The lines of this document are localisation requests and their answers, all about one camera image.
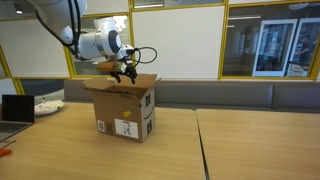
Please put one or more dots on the brown cardboard shipping box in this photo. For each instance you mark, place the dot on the brown cardboard shipping box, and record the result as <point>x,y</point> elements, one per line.
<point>123,113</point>

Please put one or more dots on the yellow framed window with doors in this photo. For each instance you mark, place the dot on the yellow framed window with doors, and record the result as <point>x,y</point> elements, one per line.
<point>240,43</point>

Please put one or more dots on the person behind window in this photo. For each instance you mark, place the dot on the person behind window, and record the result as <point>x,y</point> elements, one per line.
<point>303,46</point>

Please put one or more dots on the white rounded object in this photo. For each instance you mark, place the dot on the white rounded object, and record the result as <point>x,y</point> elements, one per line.
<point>50,107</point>

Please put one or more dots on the yellow framed glass window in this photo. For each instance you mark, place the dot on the yellow framed glass window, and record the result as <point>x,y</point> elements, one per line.
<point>16,8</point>
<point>86,66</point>

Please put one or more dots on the grey upholstered bench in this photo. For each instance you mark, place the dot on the grey upholstered bench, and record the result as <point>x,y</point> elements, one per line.
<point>216,95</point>

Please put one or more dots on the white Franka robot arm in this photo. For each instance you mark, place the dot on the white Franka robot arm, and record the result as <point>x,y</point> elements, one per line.
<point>100,41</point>

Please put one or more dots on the black laptop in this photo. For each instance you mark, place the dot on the black laptop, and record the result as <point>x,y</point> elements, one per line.
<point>16,110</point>

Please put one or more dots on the wide yellow framed transom window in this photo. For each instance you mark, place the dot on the wide yellow framed transom window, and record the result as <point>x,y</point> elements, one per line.
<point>180,2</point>

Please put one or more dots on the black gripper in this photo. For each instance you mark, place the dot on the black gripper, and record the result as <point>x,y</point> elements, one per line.
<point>125,66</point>

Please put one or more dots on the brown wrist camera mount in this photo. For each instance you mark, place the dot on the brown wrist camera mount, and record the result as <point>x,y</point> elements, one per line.
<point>108,66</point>

